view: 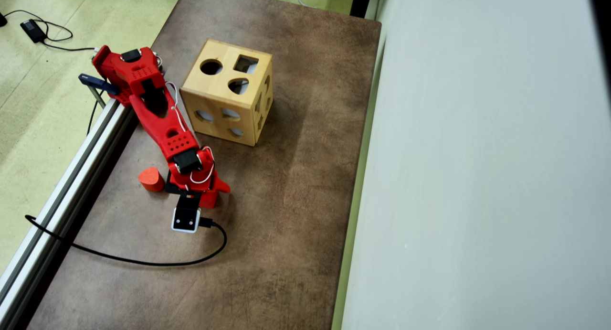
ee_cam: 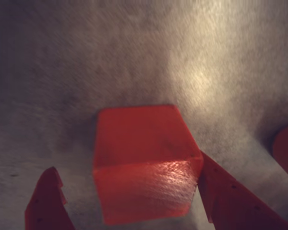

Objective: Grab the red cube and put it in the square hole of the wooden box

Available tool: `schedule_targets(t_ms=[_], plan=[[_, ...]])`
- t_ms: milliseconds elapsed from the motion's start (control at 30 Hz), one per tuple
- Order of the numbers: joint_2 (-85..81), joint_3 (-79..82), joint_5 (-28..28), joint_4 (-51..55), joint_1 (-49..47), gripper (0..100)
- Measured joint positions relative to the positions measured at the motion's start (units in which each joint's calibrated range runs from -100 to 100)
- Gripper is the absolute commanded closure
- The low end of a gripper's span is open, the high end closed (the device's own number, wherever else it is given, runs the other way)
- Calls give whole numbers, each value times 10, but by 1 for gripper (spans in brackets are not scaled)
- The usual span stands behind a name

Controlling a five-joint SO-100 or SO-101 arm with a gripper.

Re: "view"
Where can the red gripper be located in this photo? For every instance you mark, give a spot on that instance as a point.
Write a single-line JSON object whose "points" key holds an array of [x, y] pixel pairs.
{"points": [[208, 199]]}

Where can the red cube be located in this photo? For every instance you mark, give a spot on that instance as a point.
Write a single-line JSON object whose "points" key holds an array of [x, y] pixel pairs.
{"points": [[209, 202]]}

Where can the red robot arm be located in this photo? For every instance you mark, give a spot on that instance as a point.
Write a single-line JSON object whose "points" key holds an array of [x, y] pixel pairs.
{"points": [[160, 120]]}

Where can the wooden shape sorter box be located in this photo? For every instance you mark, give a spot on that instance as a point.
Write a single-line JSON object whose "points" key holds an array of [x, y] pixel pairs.
{"points": [[224, 93]]}

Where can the orange teardrop block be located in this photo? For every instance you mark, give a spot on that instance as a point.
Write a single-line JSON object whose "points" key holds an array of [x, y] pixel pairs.
{"points": [[151, 178]]}

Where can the blue clamp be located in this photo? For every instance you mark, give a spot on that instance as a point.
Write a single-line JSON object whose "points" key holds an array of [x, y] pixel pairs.
{"points": [[98, 83]]}

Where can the black power adapter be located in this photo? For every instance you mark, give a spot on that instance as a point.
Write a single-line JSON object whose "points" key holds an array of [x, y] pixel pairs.
{"points": [[32, 30]]}

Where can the small dark floor object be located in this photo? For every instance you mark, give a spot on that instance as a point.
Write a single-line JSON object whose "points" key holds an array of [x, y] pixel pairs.
{"points": [[2, 19]]}

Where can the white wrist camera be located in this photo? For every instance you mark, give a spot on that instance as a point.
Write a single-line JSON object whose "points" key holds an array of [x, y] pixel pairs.
{"points": [[186, 219]]}

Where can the aluminium profile rail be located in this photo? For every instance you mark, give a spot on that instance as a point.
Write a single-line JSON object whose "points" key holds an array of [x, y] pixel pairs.
{"points": [[62, 201]]}

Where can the dark vertical post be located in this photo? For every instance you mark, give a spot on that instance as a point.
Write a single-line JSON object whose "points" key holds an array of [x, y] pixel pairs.
{"points": [[361, 0]]}

